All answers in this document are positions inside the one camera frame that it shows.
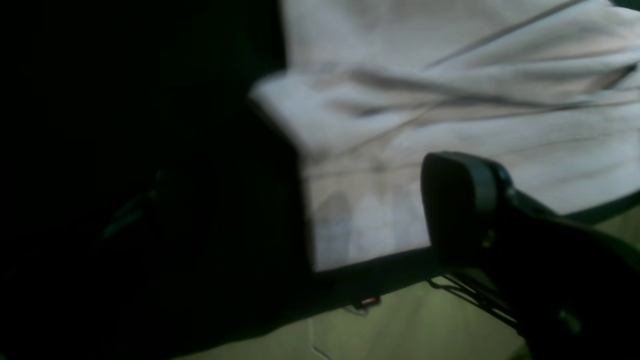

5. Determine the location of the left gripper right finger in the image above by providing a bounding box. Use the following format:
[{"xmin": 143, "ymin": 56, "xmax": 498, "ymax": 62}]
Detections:
[{"xmin": 420, "ymin": 152, "xmax": 639, "ymax": 360}]

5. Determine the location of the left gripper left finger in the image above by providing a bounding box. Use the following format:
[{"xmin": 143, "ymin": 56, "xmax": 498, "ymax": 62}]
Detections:
[{"xmin": 1, "ymin": 165, "xmax": 310, "ymax": 360}]

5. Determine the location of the pink T-shirt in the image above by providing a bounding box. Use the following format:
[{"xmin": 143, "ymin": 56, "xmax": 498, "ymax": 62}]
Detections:
[{"xmin": 250, "ymin": 0, "xmax": 640, "ymax": 272}]

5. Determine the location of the black table cloth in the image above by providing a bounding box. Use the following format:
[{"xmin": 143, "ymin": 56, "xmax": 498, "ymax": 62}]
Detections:
[{"xmin": 0, "ymin": 0, "xmax": 640, "ymax": 360}]

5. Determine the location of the black power strip red light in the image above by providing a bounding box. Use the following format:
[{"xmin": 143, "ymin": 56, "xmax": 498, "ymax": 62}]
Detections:
[{"xmin": 350, "ymin": 296, "xmax": 382, "ymax": 314}]

